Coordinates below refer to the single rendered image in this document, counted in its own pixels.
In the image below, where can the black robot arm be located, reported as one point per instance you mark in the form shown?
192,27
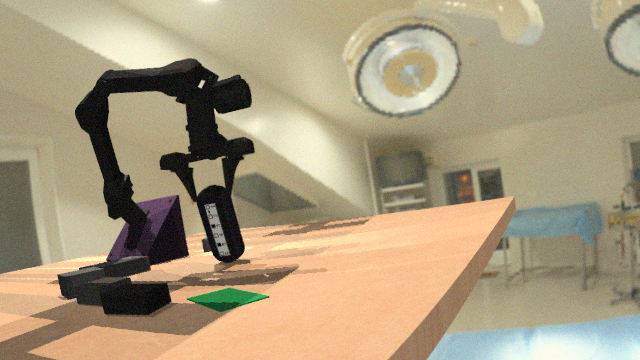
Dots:
181,79

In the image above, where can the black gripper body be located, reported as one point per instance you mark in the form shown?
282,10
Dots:
203,138

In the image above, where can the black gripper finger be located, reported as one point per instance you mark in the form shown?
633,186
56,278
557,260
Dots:
185,174
229,165

